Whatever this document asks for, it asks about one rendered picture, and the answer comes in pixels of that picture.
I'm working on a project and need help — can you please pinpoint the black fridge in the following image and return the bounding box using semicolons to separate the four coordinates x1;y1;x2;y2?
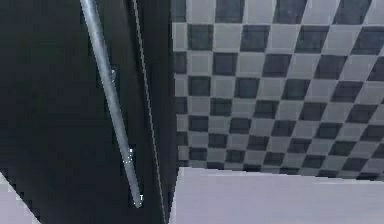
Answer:
0;0;178;224

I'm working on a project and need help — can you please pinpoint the grey fridge handle bar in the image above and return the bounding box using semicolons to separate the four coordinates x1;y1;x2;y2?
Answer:
79;0;144;209

